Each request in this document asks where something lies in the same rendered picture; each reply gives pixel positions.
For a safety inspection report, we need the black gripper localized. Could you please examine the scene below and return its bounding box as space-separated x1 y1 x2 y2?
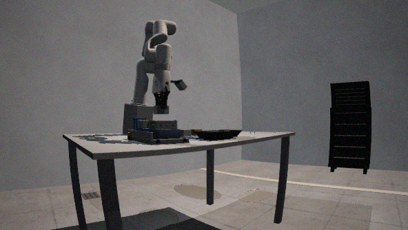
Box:
152 70 170 109

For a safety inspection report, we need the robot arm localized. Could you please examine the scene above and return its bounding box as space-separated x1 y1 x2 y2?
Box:
130 20 187 106

